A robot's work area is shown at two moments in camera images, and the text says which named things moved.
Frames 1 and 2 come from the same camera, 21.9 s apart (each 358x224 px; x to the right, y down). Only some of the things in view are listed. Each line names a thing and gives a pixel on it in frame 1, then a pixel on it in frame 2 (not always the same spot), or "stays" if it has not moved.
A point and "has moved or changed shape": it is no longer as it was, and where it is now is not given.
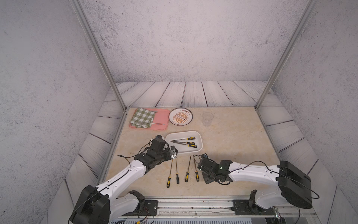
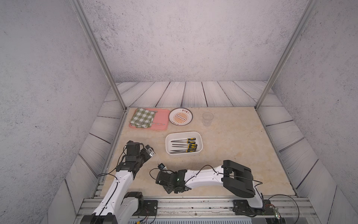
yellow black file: x=197 y=176 has moved or changed shape
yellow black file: x=188 y=138 stays
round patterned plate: x=180 y=116 stays
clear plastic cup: x=207 y=117 stays
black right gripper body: x=208 y=178 to x=169 y=189
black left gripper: x=169 y=156 to x=147 y=155
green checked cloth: x=142 y=118 stays
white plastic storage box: x=183 y=149 stays
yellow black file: x=187 y=143 stays
